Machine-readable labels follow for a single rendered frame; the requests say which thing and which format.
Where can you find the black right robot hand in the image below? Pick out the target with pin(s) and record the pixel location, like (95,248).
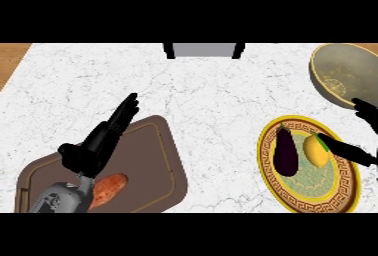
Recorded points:
(362,111)

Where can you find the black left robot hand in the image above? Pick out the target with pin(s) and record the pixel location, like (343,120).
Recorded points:
(101,141)

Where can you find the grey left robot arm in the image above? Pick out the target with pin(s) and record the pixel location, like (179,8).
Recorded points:
(61,196)

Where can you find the tan bowl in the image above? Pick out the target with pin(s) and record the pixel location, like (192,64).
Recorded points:
(344,71)

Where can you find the yellow lemon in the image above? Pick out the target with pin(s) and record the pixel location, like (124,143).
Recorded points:
(315,151)

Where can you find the yellow patterned plate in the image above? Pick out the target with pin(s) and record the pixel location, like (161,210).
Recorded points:
(309,186)

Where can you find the brown cutting board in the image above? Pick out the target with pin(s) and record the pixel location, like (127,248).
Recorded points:
(142,173)

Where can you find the orange sweet potato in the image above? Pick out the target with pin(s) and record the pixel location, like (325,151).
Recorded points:
(105,190)

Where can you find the dark purple eggplant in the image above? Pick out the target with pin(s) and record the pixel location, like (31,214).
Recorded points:
(285,153)

